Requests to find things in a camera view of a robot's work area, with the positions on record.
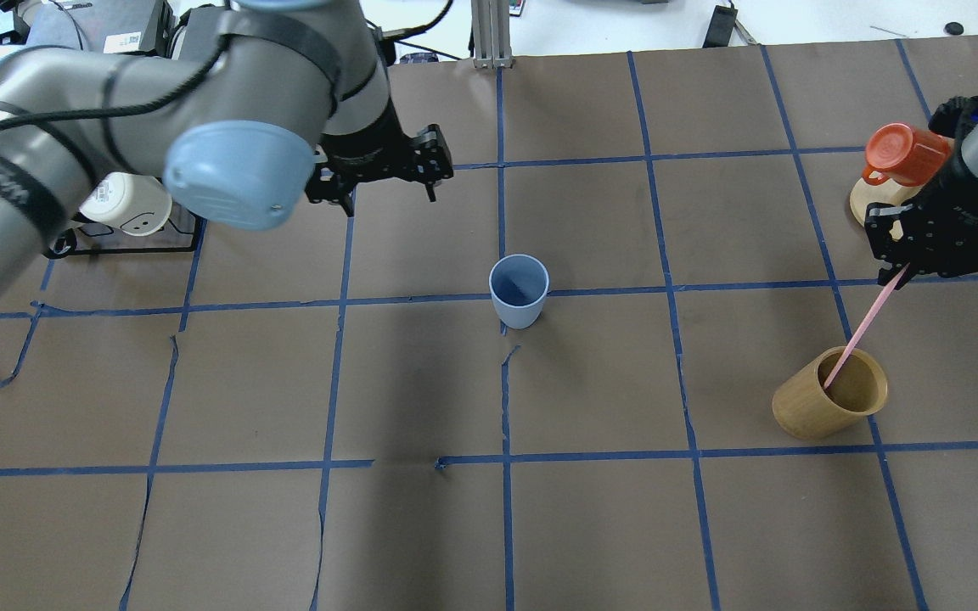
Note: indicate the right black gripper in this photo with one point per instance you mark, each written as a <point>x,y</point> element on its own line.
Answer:
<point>967,197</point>

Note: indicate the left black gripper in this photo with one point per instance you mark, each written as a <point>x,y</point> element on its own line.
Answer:
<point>363,142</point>

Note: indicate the pink chopstick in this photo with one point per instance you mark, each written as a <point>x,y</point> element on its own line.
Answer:
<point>863,327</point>

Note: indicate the light blue plastic cup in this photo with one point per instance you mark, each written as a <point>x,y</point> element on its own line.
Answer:
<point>518,285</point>

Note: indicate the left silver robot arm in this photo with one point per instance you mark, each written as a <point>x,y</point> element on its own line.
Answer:
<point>294,101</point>

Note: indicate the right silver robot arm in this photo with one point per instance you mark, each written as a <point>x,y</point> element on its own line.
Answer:
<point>936,230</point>

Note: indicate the wooden mug tree stand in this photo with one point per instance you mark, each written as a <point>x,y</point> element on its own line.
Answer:
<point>961,79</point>

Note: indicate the orange mug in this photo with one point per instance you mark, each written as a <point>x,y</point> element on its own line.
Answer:
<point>907,155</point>

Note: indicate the bamboo cylinder holder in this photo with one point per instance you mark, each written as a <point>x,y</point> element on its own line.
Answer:
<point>830,393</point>

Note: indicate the white mug lower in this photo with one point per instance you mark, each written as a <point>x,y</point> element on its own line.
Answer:
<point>138,206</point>

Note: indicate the black power adapter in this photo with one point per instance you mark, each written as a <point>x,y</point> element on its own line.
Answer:
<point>196,33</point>

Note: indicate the black computer box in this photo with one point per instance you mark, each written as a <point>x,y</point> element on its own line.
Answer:
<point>141,28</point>

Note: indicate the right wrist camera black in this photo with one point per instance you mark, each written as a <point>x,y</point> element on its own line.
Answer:
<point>955,118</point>

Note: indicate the aluminium frame post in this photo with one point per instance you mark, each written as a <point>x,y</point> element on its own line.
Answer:
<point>491,30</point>

